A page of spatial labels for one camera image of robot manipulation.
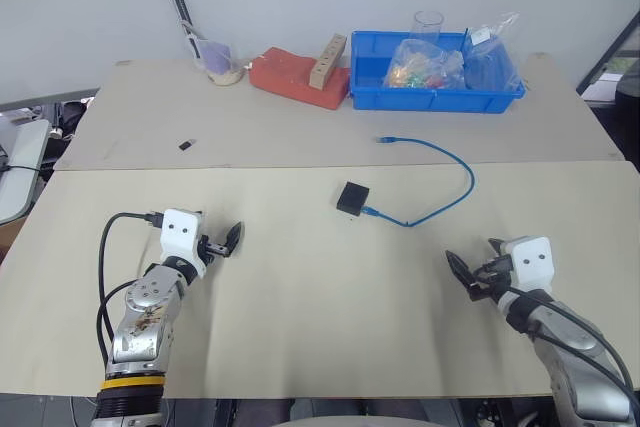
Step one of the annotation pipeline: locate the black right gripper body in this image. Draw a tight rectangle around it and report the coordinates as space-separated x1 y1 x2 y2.
468 253 515 302

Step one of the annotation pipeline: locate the grey equipment beside table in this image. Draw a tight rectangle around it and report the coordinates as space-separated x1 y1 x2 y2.
0 115 52 224

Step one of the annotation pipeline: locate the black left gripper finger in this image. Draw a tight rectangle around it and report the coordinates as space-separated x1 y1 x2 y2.
224 220 246 259

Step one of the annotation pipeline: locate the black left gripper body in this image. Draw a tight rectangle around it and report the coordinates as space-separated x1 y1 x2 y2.
197 234 231 265

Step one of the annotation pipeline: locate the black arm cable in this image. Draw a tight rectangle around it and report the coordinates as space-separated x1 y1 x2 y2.
508 286 637 394
96 211 165 373

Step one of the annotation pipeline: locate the dark metal frame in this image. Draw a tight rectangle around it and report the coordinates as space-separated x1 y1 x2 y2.
574 11 640 98

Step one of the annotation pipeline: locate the small black box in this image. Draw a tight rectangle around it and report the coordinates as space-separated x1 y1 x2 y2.
335 180 373 216

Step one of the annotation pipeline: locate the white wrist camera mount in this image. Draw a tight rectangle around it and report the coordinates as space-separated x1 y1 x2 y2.
501 235 554 294
160 208 208 279

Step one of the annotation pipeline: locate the clear bag with dark item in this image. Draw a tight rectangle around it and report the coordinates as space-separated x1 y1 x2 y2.
461 11 524 91

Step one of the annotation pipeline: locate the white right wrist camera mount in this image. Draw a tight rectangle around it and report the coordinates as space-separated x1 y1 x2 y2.
501 235 554 294

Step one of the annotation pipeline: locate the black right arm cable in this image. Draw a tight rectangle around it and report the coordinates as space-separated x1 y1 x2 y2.
508 286 637 394

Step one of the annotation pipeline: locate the wooden block with holes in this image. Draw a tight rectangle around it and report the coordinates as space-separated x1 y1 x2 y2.
308 33 349 91

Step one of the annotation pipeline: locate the clear bag with purple item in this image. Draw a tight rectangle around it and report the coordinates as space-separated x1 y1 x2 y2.
181 19 247 86

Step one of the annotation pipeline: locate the blue cable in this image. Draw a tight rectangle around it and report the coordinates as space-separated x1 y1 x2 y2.
360 135 477 229

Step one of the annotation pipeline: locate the blue plastic bin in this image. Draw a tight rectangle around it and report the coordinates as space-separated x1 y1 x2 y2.
349 29 528 114

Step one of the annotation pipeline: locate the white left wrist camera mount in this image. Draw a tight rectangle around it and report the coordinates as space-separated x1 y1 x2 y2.
160 208 208 279

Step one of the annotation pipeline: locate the bag of colourful pieces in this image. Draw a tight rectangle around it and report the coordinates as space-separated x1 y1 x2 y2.
383 38 464 91

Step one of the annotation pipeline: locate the red brick block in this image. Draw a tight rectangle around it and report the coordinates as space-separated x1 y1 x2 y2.
248 46 352 111

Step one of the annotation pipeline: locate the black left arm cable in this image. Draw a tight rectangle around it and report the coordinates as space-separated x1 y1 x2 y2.
96 211 165 373

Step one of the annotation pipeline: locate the clear plastic cup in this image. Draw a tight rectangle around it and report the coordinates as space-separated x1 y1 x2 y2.
411 10 447 44

